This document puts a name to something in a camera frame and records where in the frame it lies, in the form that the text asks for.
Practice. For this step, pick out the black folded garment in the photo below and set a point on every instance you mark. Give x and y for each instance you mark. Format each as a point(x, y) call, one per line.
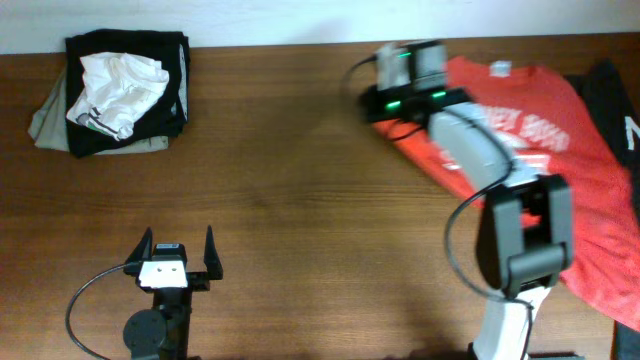
point(166, 118)

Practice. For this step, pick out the orange soccer t-shirt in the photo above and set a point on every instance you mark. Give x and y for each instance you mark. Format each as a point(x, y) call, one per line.
point(536, 111)

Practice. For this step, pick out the grey folded garment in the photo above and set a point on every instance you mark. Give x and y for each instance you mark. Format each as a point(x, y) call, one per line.
point(48, 129)

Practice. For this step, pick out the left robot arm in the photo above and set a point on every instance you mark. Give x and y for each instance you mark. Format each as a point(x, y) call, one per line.
point(161, 332)

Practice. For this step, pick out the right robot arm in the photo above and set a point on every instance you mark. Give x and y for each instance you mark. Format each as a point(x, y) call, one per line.
point(525, 235)

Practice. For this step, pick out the black t-shirt at right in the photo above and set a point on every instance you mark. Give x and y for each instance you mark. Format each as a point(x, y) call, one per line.
point(607, 100)

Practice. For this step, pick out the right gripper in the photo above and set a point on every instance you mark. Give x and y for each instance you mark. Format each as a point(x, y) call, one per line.
point(381, 103)

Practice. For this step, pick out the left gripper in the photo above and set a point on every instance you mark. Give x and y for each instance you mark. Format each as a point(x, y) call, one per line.
point(201, 281)

